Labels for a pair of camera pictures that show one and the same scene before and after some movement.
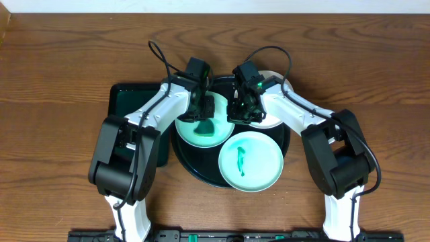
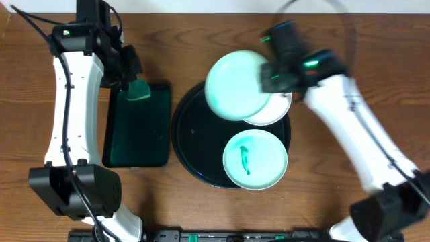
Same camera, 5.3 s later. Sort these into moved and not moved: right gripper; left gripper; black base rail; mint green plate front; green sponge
Moved: right gripper; left gripper; green sponge
Not moved: black base rail; mint green plate front
